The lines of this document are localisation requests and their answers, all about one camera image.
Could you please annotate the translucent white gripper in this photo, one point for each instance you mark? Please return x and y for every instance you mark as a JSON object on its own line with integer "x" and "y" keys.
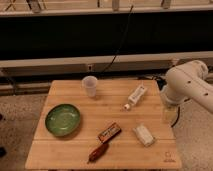
{"x": 169, "y": 114}

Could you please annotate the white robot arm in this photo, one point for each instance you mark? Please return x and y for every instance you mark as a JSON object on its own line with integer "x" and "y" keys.
{"x": 186, "y": 81}

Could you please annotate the green ceramic bowl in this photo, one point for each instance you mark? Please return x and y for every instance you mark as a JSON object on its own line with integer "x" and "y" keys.
{"x": 62, "y": 120}

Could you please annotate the white tube with cap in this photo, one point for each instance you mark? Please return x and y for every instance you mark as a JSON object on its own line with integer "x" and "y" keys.
{"x": 135, "y": 96}

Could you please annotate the orange rectangular box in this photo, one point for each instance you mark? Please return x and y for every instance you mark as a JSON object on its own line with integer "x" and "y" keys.
{"x": 109, "y": 133}

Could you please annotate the brown red sausage-shaped item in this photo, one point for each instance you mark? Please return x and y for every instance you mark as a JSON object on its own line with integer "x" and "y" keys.
{"x": 98, "y": 152}

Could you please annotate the clear plastic cup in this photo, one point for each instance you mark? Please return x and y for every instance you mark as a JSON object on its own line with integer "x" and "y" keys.
{"x": 89, "y": 83}

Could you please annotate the wooden folding table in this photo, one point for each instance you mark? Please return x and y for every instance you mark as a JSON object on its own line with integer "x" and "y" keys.
{"x": 125, "y": 151}

